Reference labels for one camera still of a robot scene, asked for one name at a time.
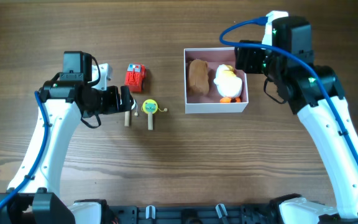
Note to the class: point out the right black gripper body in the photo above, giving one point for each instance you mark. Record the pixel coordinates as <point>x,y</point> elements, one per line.
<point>245,58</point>

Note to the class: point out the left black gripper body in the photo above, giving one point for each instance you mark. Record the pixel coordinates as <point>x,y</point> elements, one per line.
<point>107,101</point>

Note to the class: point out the red toy fire truck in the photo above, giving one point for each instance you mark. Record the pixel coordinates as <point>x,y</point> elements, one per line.
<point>135,76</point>

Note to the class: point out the white plush duck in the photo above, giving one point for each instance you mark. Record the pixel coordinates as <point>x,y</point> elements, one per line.
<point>228,84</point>

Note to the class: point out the brown plush toy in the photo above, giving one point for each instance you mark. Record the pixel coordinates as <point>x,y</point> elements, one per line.
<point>198,79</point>

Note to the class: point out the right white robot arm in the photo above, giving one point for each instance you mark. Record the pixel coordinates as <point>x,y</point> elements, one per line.
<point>316,96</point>

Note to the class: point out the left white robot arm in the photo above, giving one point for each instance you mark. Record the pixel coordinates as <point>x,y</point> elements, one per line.
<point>33,195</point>

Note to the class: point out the white wooden rattle drum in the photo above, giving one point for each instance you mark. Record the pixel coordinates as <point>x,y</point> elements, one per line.
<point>128,114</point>

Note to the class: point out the yellow cat rattle drum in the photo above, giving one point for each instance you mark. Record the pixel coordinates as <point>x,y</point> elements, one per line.
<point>150,107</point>

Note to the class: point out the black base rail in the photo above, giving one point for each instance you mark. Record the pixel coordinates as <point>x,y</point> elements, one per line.
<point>287,209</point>

